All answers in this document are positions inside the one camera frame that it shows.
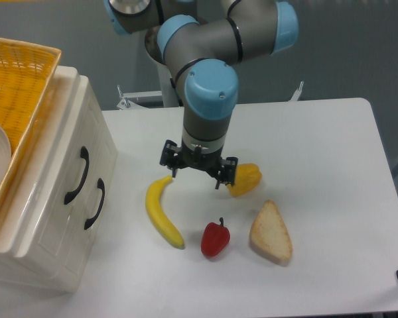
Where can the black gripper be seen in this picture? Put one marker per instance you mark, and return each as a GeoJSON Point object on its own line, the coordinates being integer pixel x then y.
{"type": "Point", "coordinates": [223, 170]}

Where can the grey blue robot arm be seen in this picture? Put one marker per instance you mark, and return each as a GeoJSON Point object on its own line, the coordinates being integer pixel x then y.
{"type": "Point", "coordinates": [200, 59]}

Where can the white drawer cabinet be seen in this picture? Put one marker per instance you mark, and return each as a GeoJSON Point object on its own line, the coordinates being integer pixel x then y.
{"type": "Point", "coordinates": [17, 210]}

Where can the yellow bell pepper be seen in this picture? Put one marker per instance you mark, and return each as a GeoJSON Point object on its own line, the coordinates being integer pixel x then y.
{"type": "Point", "coordinates": [247, 178]}

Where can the yellow banana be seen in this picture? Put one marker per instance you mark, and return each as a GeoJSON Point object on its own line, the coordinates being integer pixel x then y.
{"type": "Point", "coordinates": [157, 215]}

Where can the red bell pepper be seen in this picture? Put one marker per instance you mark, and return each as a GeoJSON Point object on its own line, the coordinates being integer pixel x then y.
{"type": "Point", "coordinates": [215, 238]}

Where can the slice of bread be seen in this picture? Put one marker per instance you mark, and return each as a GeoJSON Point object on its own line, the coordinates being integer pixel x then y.
{"type": "Point", "coordinates": [269, 236]}

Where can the yellow woven basket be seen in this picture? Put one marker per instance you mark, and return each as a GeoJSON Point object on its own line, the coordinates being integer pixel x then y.
{"type": "Point", "coordinates": [26, 70]}

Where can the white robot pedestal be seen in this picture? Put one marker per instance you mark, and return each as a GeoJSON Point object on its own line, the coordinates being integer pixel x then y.
{"type": "Point", "coordinates": [167, 96]}

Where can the black lower drawer handle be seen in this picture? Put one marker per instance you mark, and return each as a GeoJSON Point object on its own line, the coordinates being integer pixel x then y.
{"type": "Point", "coordinates": [97, 200]}

